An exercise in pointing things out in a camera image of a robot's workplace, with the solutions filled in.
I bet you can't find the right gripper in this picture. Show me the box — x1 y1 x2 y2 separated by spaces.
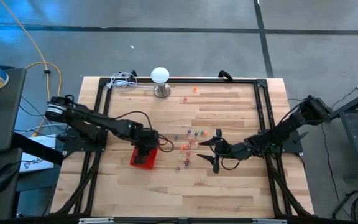
196 129 254 174

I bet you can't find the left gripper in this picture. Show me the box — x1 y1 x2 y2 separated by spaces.
132 127 160 165

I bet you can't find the red plastic basket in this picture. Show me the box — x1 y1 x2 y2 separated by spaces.
129 147 159 170

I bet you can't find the white mushroom-shaped lamp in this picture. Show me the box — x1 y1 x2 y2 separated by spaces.
150 67 172 99

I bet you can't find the white paper box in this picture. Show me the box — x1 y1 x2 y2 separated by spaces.
19 133 57 174

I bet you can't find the black computer mouse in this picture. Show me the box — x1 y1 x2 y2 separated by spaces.
0 163 20 192

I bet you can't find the black metal stand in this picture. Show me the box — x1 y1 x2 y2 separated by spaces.
328 86 358 181

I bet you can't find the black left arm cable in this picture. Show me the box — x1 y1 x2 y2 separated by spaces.
112 110 175 154

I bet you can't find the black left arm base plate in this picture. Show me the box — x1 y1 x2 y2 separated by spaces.
62 126 108 153

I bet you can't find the white coiled cable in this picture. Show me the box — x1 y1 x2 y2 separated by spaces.
109 71 155 93

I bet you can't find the silver bracket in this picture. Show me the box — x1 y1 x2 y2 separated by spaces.
252 218 288 224
78 217 114 224

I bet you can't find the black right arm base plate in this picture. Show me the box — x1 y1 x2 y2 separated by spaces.
258 129 305 154

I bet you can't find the yellow extension cord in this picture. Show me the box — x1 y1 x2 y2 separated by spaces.
0 0 62 138

